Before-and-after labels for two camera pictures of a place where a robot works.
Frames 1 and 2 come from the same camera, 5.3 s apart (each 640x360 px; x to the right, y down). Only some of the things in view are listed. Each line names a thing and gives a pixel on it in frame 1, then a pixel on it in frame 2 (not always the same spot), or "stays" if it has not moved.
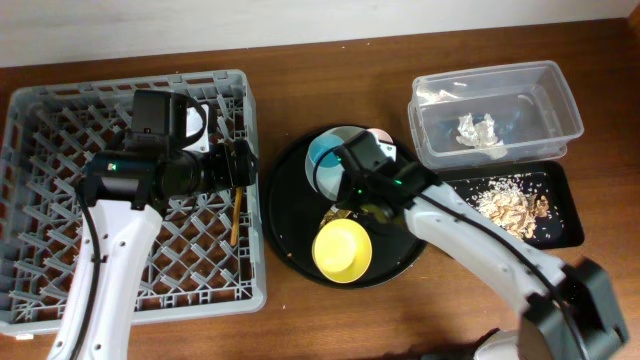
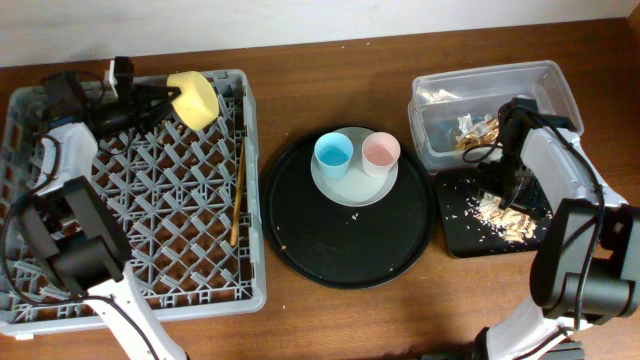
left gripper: x=242 y=163 → x=135 y=104
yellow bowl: x=341 y=248 → x=197 y=103
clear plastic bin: x=494 y=116 stays
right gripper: x=356 y=163 → x=523 y=198
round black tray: x=293 y=208 stays
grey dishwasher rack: x=208 y=257 stays
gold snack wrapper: x=332 y=214 → x=486 y=137
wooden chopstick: x=236 y=215 stays
